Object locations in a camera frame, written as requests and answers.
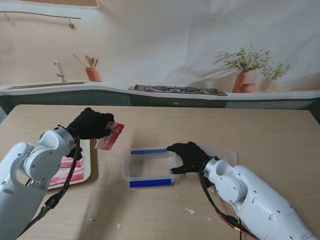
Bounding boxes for clear container with blue clips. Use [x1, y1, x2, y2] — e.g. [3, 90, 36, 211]
[121, 147, 180, 189]

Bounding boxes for clear lid with blue label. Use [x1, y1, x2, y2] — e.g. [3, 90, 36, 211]
[197, 143, 239, 167]

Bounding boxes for red black left arm cable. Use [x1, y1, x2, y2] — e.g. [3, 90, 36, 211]
[14, 134, 85, 240]

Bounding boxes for cream rectangular tray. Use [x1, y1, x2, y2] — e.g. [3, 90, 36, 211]
[37, 124, 91, 193]

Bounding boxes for pink bacon slices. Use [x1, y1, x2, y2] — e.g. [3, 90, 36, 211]
[94, 121, 125, 152]

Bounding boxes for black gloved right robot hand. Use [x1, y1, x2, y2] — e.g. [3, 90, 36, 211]
[166, 141, 214, 175]

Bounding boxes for red black right arm cable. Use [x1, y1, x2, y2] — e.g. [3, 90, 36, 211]
[198, 172, 261, 240]

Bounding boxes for red black arm cable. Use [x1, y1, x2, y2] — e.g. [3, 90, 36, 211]
[198, 172, 261, 240]
[14, 134, 85, 240]

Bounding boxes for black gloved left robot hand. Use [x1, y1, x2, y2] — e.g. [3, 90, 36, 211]
[66, 107, 116, 141]

